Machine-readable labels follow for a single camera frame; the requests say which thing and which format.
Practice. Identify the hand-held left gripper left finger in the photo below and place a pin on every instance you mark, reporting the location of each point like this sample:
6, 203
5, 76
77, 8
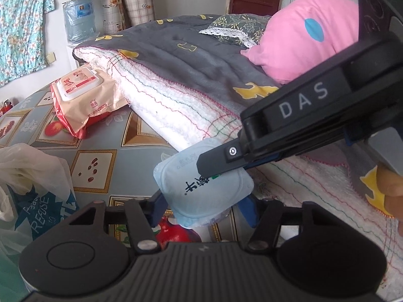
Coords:
158, 209

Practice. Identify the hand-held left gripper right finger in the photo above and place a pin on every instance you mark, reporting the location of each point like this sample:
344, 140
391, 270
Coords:
248, 211

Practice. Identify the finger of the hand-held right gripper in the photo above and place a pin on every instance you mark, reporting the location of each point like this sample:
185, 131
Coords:
220, 159

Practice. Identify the pale blue soft wipes pack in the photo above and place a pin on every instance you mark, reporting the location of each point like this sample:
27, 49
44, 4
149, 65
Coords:
201, 192

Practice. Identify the person's right hand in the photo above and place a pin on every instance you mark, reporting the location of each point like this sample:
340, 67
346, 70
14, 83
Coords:
392, 195

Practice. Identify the pink pillow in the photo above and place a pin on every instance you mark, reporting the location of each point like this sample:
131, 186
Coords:
292, 47

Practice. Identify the grey and white blanket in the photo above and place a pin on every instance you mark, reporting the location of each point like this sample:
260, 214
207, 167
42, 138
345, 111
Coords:
189, 69

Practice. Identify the dark floral lace pillow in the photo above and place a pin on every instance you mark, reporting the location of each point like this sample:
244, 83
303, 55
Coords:
239, 26

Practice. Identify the white printed plastic bag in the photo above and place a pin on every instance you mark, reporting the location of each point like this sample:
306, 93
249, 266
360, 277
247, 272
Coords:
34, 195

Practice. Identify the red wet wipes pack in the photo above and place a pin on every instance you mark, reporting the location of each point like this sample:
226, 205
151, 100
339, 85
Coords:
85, 94

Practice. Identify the floral rolled mat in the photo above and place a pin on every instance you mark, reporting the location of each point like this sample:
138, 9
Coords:
111, 9

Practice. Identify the blue water bottle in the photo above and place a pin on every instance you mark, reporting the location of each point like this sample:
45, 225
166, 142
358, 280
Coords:
78, 19

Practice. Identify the wall socket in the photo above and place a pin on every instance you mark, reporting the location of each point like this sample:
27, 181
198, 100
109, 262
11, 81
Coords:
50, 58

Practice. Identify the teal floral wall cloth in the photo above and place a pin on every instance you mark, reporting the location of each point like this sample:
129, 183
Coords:
22, 22

